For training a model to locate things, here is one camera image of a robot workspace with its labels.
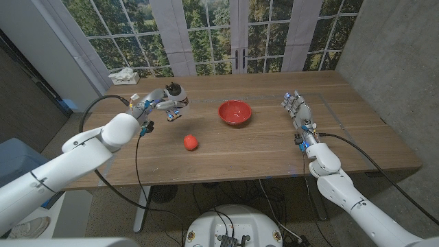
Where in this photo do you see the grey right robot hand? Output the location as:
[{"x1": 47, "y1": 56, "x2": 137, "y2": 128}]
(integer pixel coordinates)
[{"x1": 281, "y1": 90, "x2": 320, "y2": 147}]

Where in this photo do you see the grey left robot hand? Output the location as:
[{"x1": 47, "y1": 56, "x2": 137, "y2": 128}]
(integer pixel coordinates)
[{"x1": 128, "y1": 87, "x2": 189, "y2": 121}]

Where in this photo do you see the white squeeze bottle black cap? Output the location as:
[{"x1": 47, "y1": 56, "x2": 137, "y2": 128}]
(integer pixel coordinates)
[{"x1": 163, "y1": 82, "x2": 190, "y2": 119}]

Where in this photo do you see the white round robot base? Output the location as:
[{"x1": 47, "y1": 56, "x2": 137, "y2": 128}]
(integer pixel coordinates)
[{"x1": 184, "y1": 204, "x2": 284, "y2": 247}]

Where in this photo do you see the red bowl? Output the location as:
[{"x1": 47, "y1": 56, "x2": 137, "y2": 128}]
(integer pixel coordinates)
[{"x1": 217, "y1": 99, "x2": 253, "y2": 126}]

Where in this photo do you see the white tissue box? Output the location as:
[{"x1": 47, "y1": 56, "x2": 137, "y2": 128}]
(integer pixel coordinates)
[{"x1": 108, "y1": 67, "x2": 141, "y2": 86}]

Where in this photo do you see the red tomato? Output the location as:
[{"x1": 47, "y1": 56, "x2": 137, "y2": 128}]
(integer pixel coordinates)
[{"x1": 183, "y1": 134, "x2": 199, "y2": 151}]

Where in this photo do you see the printed window backdrop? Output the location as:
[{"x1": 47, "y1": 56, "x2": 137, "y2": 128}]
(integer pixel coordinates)
[{"x1": 30, "y1": 0, "x2": 364, "y2": 99}]

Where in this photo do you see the dark grey table leg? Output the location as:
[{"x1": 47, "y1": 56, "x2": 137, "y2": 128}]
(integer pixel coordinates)
[{"x1": 305, "y1": 176, "x2": 329, "y2": 222}]

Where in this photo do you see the round black floor fan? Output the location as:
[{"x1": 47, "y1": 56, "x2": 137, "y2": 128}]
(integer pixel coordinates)
[{"x1": 150, "y1": 184, "x2": 178, "y2": 204}]

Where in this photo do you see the white table leg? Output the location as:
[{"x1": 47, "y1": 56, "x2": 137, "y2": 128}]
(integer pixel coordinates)
[{"x1": 132, "y1": 185, "x2": 152, "y2": 233}]

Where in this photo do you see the blue grey seat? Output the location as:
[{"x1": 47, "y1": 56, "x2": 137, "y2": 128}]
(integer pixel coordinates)
[{"x1": 0, "y1": 137, "x2": 51, "y2": 188}]

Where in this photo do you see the white sneaker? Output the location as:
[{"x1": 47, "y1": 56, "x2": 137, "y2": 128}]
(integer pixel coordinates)
[{"x1": 7, "y1": 215, "x2": 51, "y2": 240}]

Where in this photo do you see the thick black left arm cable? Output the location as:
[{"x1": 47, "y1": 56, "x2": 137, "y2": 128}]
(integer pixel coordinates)
[{"x1": 78, "y1": 94, "x2": 186, "y2": 237}]

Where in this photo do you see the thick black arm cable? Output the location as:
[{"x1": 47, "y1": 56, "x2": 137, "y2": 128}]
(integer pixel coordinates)
[
  {"x1": 318, "y1": 132, "x2": 439, "y2": 226},
  {"x1": 78, "y1": 94, "x2": 186, "y2": 237}
]

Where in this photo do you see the black floor cable tangle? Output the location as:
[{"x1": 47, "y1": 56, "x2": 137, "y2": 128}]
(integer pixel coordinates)
[{"x1": 191, "y1": 180, "x2": 287, "y2": 215}]

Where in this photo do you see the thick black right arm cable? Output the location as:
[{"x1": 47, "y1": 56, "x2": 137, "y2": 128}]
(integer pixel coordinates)
[{"x1": 318, "y1": 132, "x2": 439, "y2": 226}]

